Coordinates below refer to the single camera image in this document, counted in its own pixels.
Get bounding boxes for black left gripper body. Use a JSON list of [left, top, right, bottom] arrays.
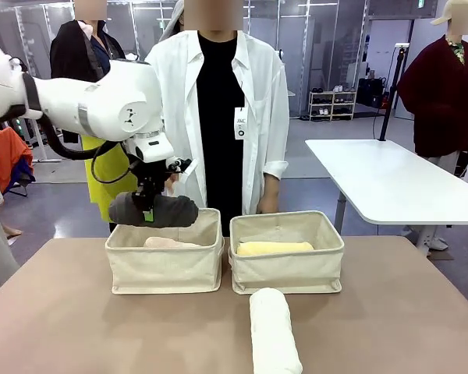
[[137, 161, 169, 196]]

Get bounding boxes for dark grey towel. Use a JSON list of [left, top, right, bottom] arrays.
[[108, 191, 200, 228]]

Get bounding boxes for cream towel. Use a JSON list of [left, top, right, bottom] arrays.
[[143, 236, 204, 250]]

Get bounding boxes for yellow towel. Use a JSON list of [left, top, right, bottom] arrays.
[[236, 241, 315, 257]]

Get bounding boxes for person's left forearm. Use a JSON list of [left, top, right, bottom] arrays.
[[262, 172, 283, 196]]

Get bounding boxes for person's right hand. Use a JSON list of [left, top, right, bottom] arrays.
[[164, 172, 181, 199]]

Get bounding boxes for person's left hand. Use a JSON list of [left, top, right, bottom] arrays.
[[256, 192, 279, 215]]

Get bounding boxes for beige fabric basket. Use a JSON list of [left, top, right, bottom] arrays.
[[104, 207, 224, 295], [229, 210, 346, 295]]

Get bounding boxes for white name badge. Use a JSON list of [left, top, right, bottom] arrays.
[[233, 107, 248, 140]]

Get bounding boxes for person in white shirt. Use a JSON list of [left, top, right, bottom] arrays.
[[144, 0, 291, 237]]

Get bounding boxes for orange cloth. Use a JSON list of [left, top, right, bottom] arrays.
[[0, 127, 36, 195]]

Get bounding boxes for white rolled towel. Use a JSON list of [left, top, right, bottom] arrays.
[[249, 287, 303, 374]]

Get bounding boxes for wooden shoe rack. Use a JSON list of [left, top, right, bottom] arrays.
[[308, 90, 357, 122]]

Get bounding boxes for black case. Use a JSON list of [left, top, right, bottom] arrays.
[[356, 76, 388, 108]]

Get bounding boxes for white table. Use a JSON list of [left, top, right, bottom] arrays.
[[304, 139, 468, 256]]

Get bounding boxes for black tripod stand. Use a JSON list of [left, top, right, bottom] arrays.
[[377, 44, 411, 142]]

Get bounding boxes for mannequin in red coat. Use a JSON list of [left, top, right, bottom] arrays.
[[396, 34, 468, 178]]

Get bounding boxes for beige hat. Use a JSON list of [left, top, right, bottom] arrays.
[[431, 0, 458, 26]]

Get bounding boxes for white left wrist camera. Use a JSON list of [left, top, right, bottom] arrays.
[[124, 133, 176, 164]]

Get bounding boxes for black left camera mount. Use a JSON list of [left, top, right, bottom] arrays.
[[165, 157, 193, 175]]

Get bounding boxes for black left cable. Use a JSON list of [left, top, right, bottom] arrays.
[[41, 115, 141, 185]]

